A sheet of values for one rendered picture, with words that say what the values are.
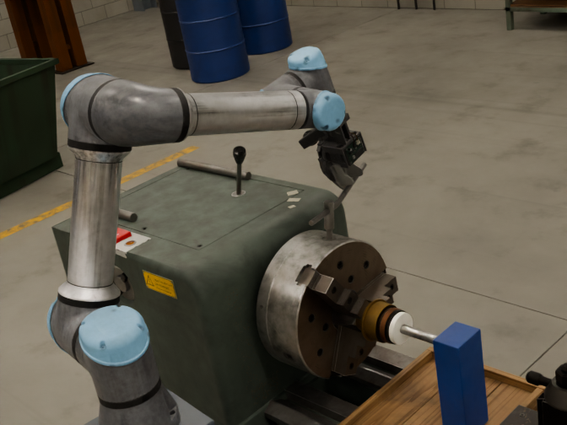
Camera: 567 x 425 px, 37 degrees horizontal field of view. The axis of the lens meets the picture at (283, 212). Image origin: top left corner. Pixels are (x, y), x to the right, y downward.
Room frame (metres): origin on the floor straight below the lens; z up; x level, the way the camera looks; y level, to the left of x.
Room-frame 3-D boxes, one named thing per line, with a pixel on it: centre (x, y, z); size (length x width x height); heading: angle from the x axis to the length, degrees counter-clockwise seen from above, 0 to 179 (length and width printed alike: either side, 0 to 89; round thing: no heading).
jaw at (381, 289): (1.68, -0.18, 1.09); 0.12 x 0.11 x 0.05; 132
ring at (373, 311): (1.57, -0.16, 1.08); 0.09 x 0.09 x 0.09; 42
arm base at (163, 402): (1.33, 0.33, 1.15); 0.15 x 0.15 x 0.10
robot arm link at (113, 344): (1.34, 0.34, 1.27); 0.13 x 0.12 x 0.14; 33
